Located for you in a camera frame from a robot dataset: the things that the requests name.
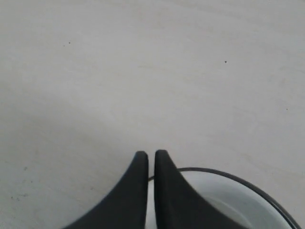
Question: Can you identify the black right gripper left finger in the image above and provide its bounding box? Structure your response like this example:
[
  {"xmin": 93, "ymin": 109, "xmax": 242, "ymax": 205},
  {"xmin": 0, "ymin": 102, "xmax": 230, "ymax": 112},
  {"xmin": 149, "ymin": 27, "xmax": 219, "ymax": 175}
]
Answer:
[{"xmin": 66, "ymin": 151, "xmax": 149, "ymax": 229}]

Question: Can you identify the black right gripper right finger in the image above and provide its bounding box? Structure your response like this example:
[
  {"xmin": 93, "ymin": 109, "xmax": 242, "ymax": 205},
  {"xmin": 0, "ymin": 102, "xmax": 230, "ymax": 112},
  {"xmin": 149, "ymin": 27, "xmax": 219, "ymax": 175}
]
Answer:
[{"xmin": 154, "ymin": 150, "xmax": 241, "ymax": 229}]

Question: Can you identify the ribbed steel bowl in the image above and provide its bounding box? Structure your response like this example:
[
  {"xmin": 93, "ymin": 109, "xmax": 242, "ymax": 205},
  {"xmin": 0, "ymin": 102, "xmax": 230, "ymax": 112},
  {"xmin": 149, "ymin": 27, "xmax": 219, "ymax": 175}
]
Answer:
[{"xmin": 147, "ymin": 167, "xmax": 303, "ymax": 229}]

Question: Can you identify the white ceramic bowl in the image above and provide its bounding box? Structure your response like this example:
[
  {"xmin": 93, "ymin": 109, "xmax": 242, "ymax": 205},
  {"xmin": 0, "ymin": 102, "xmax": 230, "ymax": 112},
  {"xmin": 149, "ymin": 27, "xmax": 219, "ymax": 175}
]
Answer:
[{"xmin": 145, "ymin": 168, "xmax": 298, "ymax": 229}]

